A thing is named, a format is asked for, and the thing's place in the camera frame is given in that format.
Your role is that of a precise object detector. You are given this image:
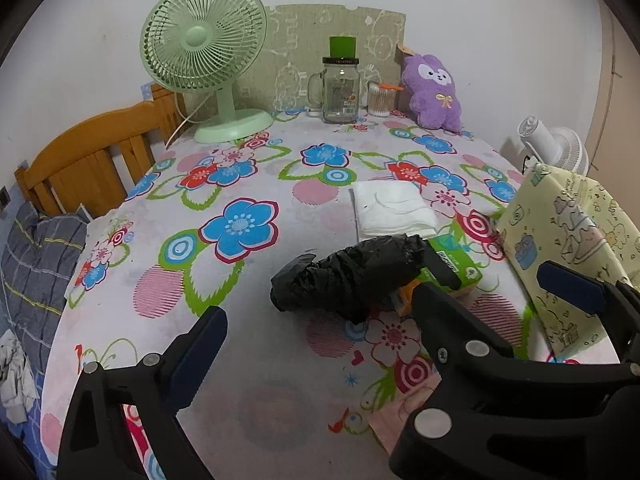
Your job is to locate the clear cotton swab container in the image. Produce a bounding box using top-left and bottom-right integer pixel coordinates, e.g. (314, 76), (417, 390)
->
(367, 80), (403, 118)

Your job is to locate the wooden bed headboard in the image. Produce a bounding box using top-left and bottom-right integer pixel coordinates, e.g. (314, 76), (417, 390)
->
(14, 85), (188, 221)

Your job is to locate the beige door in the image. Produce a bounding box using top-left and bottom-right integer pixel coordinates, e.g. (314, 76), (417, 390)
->
(585, 0), (640, 171)

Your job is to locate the orange packet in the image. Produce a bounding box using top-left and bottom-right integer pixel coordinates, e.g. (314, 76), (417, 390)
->
(395, 280), (418, 311)

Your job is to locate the grey plaid pillow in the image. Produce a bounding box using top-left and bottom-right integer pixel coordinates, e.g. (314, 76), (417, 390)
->
(0, 202), (93, 356)

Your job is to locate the white crumpled cloth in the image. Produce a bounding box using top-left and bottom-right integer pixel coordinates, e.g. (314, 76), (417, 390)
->
(0, 330), (38, 423)

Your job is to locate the white floor fan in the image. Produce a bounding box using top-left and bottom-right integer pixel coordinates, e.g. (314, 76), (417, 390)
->
(516, 116), (591, 177)

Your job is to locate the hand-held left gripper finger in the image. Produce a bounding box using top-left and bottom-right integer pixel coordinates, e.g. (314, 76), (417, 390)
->
(57, 305), (228, 480)

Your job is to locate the floral tablecloth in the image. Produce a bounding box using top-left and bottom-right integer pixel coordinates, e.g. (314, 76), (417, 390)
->
(40, 107), (621, 480)

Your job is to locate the green patterned foam board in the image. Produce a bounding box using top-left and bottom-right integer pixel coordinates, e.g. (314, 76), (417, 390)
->
(235, 4), (407, 113)

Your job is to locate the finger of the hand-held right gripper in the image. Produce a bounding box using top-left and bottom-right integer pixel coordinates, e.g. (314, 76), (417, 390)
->
(390, 240), (640, 468)
(537, 260), (640, 363)

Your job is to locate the white towel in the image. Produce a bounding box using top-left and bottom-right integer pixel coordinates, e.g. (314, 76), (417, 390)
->
(348, 181), (438, 242)

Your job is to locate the white fan power cord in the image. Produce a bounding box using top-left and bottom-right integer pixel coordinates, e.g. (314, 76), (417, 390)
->
(165, 92), (208, 148)

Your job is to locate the green tissue packet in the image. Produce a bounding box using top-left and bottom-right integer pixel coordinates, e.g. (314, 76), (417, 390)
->
(417, 232), (483, 293)

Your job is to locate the pink packet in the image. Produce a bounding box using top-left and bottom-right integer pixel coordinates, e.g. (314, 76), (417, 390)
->
(370, 385), (441, 456)

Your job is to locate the blue checked bed sheet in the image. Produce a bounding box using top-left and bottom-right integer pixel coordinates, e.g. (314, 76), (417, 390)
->
(0, 400), (56, 480)

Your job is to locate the glass jar mug green lid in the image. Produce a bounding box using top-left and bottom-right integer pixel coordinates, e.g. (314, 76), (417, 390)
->
(306, 36), (362, 125)

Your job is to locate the black plastic bag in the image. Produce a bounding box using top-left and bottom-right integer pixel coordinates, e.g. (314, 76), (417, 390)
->
(270, 234), (432, 326)

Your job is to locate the green desk fan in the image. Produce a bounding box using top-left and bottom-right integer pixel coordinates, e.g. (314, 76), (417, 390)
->
(140, 0), (275, 144)

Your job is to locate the purple plush bunny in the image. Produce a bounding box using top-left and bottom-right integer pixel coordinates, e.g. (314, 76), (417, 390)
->
(397, 45), (463, 133)

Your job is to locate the yellow printed fabric storage box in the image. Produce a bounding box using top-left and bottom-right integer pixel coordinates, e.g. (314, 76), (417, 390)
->
(495, 162), (640, 361)

